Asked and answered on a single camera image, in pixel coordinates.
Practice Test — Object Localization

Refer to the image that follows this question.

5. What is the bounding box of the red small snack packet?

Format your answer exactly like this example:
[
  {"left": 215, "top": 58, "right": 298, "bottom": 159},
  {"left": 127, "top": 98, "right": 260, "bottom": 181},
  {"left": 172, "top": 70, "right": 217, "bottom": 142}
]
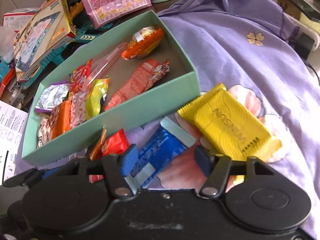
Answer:
[{"left": 88, "top": 127, "right": 131, "bottom": 183}]

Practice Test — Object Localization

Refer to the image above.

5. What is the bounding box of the orange snack packet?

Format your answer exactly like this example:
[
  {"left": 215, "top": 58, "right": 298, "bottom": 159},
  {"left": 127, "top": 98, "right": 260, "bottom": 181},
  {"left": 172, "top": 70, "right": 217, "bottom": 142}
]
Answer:
[{"left": 50, "top": 99, "right": 71, "bottom": 140}]

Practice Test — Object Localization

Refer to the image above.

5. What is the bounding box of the silver purple snack packet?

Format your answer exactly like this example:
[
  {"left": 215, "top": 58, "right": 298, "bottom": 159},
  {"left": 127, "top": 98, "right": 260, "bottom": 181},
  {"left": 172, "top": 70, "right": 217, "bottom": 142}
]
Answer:
[{"left": 35, "top": 82, "right": 69, "bottom": 113}]

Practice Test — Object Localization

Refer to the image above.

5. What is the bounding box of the toy drawing board box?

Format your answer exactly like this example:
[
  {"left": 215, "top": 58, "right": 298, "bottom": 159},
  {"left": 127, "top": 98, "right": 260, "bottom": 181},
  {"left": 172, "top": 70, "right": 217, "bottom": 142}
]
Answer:
[{"left": 14, "top": 0, "right": 76, "bottom": 80}]

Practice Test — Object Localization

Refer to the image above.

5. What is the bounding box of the yellow green candy packet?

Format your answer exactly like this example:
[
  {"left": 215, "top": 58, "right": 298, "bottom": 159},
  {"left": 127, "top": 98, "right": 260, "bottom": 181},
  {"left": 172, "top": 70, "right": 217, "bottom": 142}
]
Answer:
[{"left": 85, "top": 77, "right": 110, "bottom": 120}]

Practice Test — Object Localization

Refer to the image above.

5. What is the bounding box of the teal cardboard tray box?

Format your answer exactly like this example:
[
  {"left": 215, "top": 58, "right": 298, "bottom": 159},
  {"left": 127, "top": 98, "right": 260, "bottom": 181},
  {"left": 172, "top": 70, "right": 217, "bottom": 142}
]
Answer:
[{"left": 21, "top": 10, "right": 201, "bottom": 166}]

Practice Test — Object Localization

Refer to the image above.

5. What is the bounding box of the red rainbow candy packet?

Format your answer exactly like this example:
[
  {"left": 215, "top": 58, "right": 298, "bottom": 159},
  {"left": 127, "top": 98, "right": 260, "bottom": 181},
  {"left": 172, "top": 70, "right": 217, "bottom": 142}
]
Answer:
[{"left": 69, "top": 59, "right": 92, "bottom": 97}]

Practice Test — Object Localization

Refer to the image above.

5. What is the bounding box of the yellow wafer packet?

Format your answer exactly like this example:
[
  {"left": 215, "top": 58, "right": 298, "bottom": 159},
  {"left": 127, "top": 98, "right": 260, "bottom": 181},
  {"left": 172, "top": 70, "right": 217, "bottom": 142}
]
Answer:
[{"left": 177, "top": 82, "right": 283, "bottom": 185}]

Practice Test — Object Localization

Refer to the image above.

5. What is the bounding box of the pink floral snack packet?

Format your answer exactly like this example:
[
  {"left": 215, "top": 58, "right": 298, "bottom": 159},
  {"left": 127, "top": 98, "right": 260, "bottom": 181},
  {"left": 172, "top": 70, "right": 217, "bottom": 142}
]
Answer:
[{"left": 70, "top": 92, "right": 88, "bottom": 129}]

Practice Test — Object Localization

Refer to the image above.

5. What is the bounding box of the white printed paper sheet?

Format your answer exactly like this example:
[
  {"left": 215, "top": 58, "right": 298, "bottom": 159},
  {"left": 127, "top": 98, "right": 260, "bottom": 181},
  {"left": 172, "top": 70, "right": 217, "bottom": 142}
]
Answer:
[{"left": 0, "top": 101, "right": 28, "bottom": 185}]

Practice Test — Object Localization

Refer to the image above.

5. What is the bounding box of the pink blue candy packet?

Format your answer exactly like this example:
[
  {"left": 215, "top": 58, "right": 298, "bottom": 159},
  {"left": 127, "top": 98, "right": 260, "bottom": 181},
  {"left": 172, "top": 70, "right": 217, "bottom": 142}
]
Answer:
[{"left": 81, "top": 42, "right": 128, "bottom": 91}]

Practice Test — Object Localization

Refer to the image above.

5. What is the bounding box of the orange yellow noodle snack bag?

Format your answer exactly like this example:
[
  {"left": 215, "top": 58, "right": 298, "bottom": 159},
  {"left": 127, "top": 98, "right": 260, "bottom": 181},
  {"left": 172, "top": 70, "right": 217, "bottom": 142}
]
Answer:
[{"left": 121, "top": 26, "right": 164, "bottom": 60}]

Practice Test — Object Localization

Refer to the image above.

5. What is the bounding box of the red hello kitty packet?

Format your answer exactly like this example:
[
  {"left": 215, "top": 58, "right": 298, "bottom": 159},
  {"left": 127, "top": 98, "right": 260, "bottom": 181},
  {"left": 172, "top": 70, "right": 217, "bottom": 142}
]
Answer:
[{"left": 104, "top": 59, "right": 170, "bottom": 111}]

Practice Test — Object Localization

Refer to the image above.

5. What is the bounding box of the orange clear snack bag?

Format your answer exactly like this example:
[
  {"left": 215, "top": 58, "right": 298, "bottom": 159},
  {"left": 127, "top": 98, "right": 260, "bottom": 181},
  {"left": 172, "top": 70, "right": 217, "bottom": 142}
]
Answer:
[{"left": 37, "top": 116, "right": 56, "bottom": 148}]

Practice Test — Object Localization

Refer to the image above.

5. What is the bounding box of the purple floral cloth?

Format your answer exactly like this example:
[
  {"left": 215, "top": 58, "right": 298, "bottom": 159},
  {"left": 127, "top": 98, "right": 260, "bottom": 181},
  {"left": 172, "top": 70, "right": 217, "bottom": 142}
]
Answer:
[{"left": 15, "top": 0, "right": 320, "bottom": 238}]

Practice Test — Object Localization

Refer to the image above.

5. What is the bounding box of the blue snack bar packet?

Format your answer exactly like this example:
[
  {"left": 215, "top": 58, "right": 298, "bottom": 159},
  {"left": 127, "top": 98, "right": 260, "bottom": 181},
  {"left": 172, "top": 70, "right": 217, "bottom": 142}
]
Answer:
[{"left": 125, "top": 117, "right": 196, "bottom": 193}]

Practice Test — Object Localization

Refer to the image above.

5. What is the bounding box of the white red cardboard box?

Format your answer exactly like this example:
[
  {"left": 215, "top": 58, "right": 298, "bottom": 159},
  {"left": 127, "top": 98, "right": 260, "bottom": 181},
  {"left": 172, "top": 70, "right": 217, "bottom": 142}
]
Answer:
[{"left": 3, "top": 8, "right": 39, "bottom": 33}]

